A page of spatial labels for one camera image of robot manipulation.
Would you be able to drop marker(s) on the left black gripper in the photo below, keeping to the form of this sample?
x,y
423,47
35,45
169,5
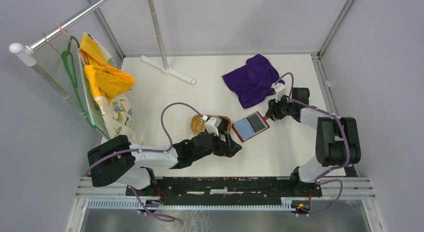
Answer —
x,y
228,149

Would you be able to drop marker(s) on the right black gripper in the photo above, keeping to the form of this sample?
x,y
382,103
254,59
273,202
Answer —
x,y
273,112

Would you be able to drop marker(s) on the black credit card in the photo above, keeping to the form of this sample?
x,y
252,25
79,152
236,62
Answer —
x,y
257,122

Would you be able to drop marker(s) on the red leather card holder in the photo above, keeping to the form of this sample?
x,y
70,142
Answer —
x,y
243,129

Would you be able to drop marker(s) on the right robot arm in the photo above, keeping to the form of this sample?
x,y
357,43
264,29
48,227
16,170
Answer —
x,y
337,142

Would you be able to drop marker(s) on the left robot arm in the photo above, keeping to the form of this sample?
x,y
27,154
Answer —
x,y
120,161

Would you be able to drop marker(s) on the purple cloth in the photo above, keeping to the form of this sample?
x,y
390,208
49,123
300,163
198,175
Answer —
x,y
252,82

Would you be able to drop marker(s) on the patterned cream cloth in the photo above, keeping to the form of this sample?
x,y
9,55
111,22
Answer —
x,y
117,114

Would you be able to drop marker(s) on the yellow cloth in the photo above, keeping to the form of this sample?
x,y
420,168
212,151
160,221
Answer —
x,y
105,81

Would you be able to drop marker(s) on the green clothes hanger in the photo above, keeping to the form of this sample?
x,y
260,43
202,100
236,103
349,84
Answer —
x,y
87,106

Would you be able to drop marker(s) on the metal clothes rack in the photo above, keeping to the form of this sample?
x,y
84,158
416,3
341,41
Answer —
x,y
26,53

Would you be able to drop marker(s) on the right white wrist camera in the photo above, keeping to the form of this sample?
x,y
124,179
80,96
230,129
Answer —
x,y
279,90

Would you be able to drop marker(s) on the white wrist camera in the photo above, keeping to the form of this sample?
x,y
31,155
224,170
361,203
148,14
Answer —
x,y
279,90
211,125

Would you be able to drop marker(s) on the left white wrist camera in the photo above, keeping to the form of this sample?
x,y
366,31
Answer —
x,y
211,125

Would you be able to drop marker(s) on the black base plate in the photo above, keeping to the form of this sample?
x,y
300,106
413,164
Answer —
x,y
230,191

